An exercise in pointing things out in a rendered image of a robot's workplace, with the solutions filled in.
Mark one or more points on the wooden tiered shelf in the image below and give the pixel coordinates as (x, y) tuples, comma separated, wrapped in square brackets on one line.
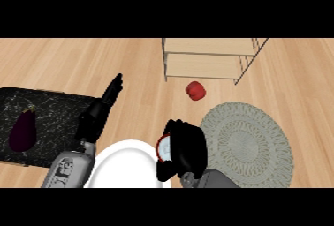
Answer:
[(208, 58)]

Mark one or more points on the round grey woven placemat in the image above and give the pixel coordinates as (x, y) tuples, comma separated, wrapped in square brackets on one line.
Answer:
[(250, 144)]

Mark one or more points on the white plate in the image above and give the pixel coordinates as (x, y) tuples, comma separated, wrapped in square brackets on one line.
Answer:
[(125, 167)]

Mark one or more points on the black marble cutting board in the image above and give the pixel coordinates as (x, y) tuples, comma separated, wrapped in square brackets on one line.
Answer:
[(47, 117)]

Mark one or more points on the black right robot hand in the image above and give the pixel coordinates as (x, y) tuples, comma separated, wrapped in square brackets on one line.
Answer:
[(188, 144)]

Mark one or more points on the red can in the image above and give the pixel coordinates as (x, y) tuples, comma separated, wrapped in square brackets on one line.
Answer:
[(162, 148)]

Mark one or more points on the purple eggplant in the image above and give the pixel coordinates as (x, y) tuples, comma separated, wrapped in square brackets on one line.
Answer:
[(22, 132)]

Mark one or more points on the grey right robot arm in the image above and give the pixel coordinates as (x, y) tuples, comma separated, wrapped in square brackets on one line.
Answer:
[(208, 179)]

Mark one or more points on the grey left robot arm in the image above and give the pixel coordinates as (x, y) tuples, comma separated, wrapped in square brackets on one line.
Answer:
[(69, 167)]

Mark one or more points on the red bell pepper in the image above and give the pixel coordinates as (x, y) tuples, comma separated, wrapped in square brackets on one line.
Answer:
[(195, 90)]

